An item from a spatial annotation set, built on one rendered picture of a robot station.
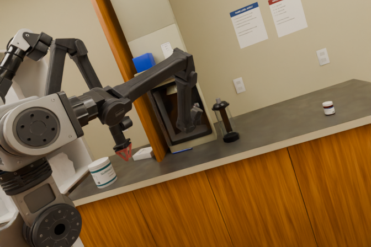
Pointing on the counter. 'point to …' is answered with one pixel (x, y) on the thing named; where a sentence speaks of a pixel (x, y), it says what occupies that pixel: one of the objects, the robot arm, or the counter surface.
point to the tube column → (138, 0)
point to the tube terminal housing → (165, 36)
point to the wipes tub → (102, 172)
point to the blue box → (143, 62)
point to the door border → (159, 118)
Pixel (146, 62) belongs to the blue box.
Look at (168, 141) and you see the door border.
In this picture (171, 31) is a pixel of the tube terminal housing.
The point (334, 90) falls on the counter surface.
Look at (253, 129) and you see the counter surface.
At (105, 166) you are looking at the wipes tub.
